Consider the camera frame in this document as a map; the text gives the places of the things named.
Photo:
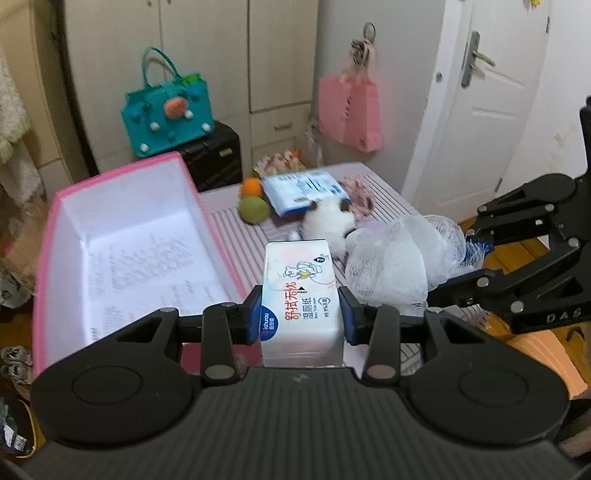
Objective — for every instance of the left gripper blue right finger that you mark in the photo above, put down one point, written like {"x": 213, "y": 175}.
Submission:
{"x": 353, "y": 317}

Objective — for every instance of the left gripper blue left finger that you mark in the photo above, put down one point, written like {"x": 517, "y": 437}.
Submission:
{"x": 250, "y": 311}

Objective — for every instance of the white tissue pack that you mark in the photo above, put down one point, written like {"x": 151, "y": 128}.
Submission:
{"x": 300, "y": 323}

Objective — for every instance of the white brown plush toy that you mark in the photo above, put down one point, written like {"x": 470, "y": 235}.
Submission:
{"x": 328, "y": 219}

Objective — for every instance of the green plush ball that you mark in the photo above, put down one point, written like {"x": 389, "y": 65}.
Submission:
{"x": 253, "y": 210}

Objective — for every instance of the pink floral scrunchie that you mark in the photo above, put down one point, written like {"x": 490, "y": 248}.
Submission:
{"x": 360, "y": 193}

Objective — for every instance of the blue wet wipes pack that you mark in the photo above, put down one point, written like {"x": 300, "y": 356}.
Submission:
{"x": 292, "y": 193}

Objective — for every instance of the orange plush ball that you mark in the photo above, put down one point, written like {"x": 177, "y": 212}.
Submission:
{"x": 251, "y": 187}

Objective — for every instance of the striped tablecloth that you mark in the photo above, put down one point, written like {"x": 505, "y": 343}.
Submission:
{"x": 246, "y": 244}

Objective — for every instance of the white printed paper sheet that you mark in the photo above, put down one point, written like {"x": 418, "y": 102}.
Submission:
{"x": 144, "y": 269}

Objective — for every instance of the pink cardboard box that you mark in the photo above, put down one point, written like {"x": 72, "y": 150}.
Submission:
{"x": 137, "y": 194}

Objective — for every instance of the black suitcase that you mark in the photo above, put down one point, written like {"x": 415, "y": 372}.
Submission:
{"x": 215, "y": 160}

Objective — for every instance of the pink paper bag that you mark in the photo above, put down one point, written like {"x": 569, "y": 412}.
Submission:
{"x": 348, "y": 103}

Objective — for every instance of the teal felt handbag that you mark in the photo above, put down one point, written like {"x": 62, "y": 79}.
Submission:
{"x": 160, "y": 117}

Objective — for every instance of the white door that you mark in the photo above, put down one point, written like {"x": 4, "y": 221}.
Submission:
{"x": 469, "y": 136}

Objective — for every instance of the pair of sneakers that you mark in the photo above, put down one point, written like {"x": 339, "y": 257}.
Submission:
{"x": 17, "y": 364}

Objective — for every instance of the white knitted pajama jacket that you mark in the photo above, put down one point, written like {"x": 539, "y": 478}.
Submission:
{"x": 14, "y": 120}

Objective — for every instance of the beige wooden wardrobe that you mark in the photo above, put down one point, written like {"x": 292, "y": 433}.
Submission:
{"x": 75, "y": 63}

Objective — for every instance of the silver door handle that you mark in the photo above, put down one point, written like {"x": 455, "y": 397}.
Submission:
{"x": 472, "y": 58}

